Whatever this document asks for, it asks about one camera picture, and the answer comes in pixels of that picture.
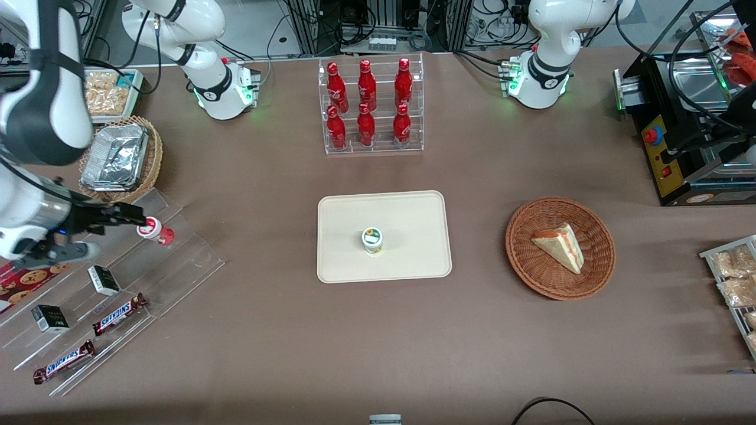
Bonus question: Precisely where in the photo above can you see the small black box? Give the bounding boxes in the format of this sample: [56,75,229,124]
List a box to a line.
[31,304,70,334]
[87,265,121,297]

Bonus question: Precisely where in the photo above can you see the black machine with yellow panel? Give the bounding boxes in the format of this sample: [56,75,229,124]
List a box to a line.
[613,11,756,207]

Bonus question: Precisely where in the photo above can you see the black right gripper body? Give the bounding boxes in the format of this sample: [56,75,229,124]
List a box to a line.
[58,202,116,240]

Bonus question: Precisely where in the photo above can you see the red cookie box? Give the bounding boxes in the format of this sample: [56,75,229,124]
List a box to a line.
[0,260,74,315]

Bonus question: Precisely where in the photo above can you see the green gum bottle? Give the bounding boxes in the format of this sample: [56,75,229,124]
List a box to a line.
[361,227,384,256]

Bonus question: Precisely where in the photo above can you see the beige plastic tray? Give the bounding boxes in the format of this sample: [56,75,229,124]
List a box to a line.
[317,189,453,285]

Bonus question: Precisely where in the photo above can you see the brown round wicker basket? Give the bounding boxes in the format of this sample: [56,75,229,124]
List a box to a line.
[505,197,617,301]

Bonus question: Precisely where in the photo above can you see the white plastic bin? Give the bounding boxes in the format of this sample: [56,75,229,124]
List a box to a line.
[83,68,144,123]

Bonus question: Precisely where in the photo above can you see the aluminium foil tray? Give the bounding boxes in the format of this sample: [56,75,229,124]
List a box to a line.
[80,123,149,192]

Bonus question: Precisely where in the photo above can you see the tray of packaged snacks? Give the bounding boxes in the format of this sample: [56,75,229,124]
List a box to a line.
[699,235,756,361]

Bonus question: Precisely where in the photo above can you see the red cola bottle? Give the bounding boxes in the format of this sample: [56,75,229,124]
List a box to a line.
[327,61,349,113]
[327,105,347,150]
[394,57,413,107]
[357,103,376,147]
[393,103,412,147]
[358,59,377,110]

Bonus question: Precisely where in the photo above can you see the clear acrylic stepped display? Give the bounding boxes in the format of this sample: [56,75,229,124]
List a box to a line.
[0,188,226,397]

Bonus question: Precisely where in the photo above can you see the small clear snack bag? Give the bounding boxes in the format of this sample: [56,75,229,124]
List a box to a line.
[86,71,120,92]

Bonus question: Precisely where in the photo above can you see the large clear snack bag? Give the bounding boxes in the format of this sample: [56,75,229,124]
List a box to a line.
[87,87,132,117]

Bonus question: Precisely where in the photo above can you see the clear acrylic bottle rack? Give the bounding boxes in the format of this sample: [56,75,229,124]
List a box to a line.
[318,53,425,155]

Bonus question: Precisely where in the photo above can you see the red gum bottle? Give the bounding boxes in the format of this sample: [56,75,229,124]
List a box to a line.
[136,217,175,246]

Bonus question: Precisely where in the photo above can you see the black cable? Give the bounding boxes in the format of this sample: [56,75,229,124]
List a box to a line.
[511,398,597,425]

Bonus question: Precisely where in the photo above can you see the clear bag of snacks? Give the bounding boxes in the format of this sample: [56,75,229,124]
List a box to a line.
[711,245,756,279]
[716,277,756,308]

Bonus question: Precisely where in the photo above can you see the light wicker basket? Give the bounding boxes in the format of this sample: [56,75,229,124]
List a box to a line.
[79,115,164,207]

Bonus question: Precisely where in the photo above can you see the Snickers chocolate bar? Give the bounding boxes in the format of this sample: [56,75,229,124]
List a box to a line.
[92,293,148,337]
[32,339,96,385]

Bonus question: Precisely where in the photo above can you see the triangle sandwich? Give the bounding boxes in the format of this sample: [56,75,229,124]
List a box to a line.
[530,223,585,275]

